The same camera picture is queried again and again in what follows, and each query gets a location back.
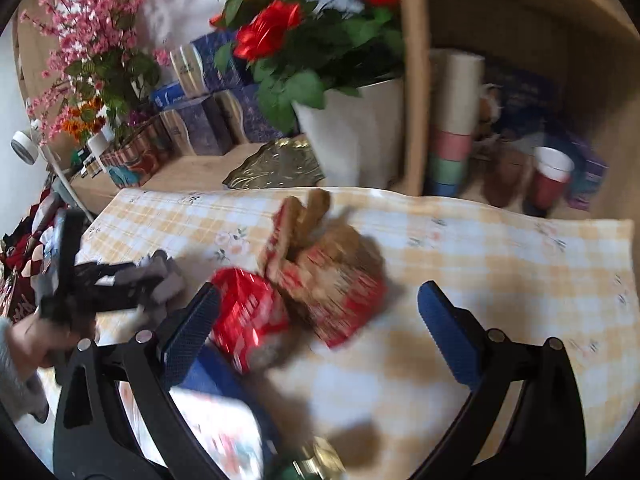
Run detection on blue and gold gift box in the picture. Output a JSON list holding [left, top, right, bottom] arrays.
[[170, 30, 246, 98], [217, 85, 286, 143], [160, 95, 233, 157]]

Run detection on gold and green wrapper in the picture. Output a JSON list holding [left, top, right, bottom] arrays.
[[272, 435, 348, 480]]

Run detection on person's left forearm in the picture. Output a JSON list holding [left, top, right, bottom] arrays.
[[0, 317, 51, 423]]

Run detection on grey wrapper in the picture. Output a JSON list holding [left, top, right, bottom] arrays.
[[132, 250, 187, 328]]

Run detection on wooden shelf unit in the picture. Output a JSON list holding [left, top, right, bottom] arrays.
[[12, 0, 640, 221]]

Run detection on yellow checkered floral tablecloth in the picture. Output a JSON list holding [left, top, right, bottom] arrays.
[[80, 187, 640, 480]]

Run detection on pink artificial blossom branches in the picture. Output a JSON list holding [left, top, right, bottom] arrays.
[[20, 0, 173, 146]]

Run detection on red artificial rose plant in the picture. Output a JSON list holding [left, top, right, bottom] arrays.
[[210, 0, 406, 133]]

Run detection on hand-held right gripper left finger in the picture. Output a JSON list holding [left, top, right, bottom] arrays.
[[52, 282, 223, 480]]

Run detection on blue carton with barcode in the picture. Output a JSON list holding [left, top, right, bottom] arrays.
[[187, 345, 281, 441]]

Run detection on orange artificial flowers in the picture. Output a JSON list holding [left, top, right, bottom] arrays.
[[57, 97, 108, 143]]

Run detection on dark blue illustrated gift box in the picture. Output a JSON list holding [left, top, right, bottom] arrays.
[[480, 67, 561, 146]]

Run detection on red cup with white rim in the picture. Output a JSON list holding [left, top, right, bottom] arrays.
[[529, 146, 575, 211]]

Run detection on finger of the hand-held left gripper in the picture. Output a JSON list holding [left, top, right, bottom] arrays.
[[75, 250, 171, 285], [87, 282, 151, 313]]

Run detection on small purple box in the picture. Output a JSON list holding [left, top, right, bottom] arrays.
[[565, 132, 611, 211]]

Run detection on stack of pastel paper cups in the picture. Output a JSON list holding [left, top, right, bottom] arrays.
[[427, 49, 486, 198]]

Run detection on blue and white flat box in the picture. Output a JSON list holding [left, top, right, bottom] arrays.
[[150, 82, 201, 113]]

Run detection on brown cup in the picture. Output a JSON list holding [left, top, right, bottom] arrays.
[[482, 145, 533, 208]]

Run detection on row of small brown bottles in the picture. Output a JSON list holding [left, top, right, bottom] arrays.
[[75, 152, 103, 181]]

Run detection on white desk fan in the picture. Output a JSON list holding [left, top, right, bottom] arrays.
[[11, 120, 96, 221]]

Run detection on person's left hand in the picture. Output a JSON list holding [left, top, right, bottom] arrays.
[[10, 312, 97, 373]]

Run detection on red and gold snack bag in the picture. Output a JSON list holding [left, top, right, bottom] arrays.
[[260, 189, 388, 350]]

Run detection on gold leaf-shaped tray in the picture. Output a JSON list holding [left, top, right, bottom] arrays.
[[222, 136, 326, 191]]

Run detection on shiny red snack packet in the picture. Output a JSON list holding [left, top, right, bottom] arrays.
[[209, 267, 291, 373]]

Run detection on heap of red white packets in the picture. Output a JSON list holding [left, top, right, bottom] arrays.
[[0, 185, 66, 321]]

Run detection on woven red and gold basket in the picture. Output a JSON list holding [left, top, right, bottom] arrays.
[[100, 125, 171, 188]]

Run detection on white faceted flower pot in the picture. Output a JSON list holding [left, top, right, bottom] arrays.
[[291, 77, 406, 188]]

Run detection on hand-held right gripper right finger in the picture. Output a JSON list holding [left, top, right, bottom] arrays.
[[410, 281, 586, 480]]

